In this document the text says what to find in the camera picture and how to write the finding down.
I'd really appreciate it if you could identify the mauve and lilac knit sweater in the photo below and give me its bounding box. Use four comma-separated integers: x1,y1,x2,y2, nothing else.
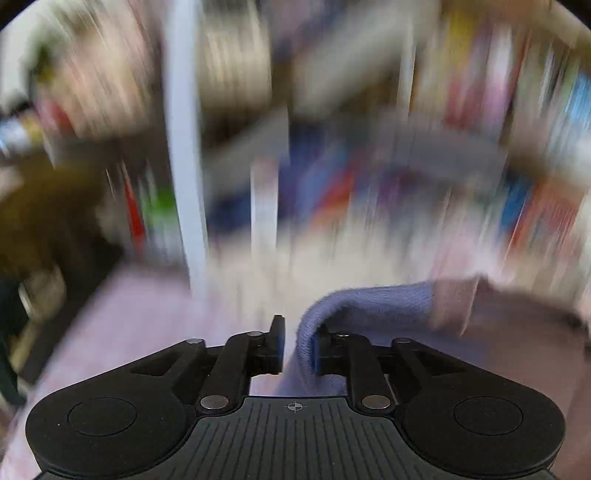
274,277,590,479

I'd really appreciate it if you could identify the pink checked cartoon table mat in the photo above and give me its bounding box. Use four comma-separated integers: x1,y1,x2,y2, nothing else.
0,267,288,480

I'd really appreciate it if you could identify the olive brown garment pile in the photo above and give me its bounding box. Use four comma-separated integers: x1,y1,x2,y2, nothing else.
1,154,121,281

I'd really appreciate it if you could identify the wooden bookshelf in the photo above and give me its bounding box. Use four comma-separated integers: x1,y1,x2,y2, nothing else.
162,1,590,292

